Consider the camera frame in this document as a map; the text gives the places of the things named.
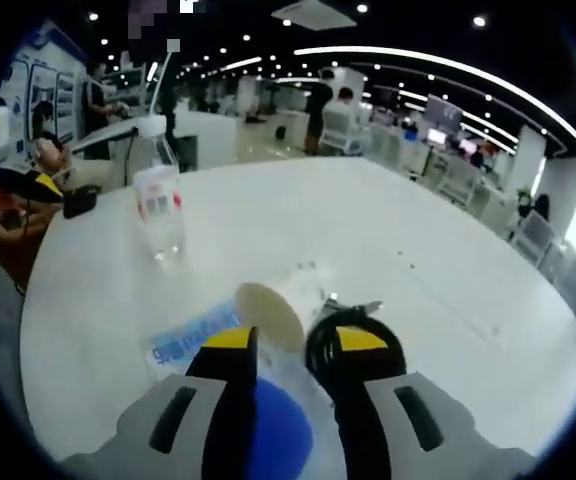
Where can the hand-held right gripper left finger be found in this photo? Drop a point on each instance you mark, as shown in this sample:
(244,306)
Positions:
(228,400)

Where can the clear water bottle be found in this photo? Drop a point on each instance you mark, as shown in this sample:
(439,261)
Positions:
(158,200)

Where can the hanging display screen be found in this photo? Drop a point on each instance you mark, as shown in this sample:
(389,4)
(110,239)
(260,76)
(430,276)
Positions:
(445,112)

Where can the blue white display board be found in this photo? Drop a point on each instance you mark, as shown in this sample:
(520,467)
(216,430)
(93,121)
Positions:
(43,85)

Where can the potted plant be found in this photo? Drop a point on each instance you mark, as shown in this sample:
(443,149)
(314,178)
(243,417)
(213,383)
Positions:
(524,200)

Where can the black computer mouse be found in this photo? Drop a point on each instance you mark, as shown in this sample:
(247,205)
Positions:
(79,200)

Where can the white office chair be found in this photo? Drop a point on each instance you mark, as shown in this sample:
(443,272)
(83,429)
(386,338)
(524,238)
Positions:
(343,137)
(533,235)

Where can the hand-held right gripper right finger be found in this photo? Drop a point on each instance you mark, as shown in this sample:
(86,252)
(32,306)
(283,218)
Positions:
(368,425)

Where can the ceiling air vent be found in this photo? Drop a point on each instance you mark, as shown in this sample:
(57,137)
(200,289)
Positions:
(313,12)

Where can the clear package with blue oval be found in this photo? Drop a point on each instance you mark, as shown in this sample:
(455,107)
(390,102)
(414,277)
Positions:
(188,340)

